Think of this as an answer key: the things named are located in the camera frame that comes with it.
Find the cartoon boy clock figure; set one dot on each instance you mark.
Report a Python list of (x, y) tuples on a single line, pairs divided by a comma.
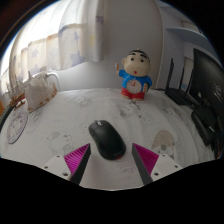
[(135, 76)]

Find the white star print curtain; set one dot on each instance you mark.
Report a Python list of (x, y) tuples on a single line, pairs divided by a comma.
[(56, 40)]

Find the large white conch shell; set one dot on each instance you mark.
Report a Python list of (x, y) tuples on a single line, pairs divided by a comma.
[(39, 93)]

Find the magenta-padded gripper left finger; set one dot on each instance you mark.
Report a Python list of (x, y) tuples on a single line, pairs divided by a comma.
[(75, 160)]

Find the black computer mouse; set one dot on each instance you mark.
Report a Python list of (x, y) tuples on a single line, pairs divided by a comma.
[(106, 140)]

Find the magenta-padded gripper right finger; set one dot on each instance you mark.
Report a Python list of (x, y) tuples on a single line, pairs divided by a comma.
[(148, 160)]

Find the white cartoon print tablecloth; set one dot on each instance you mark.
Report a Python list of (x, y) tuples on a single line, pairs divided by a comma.
[(66, 113)]

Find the white wall shelf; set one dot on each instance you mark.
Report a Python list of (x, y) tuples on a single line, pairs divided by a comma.
[(190, 35)]

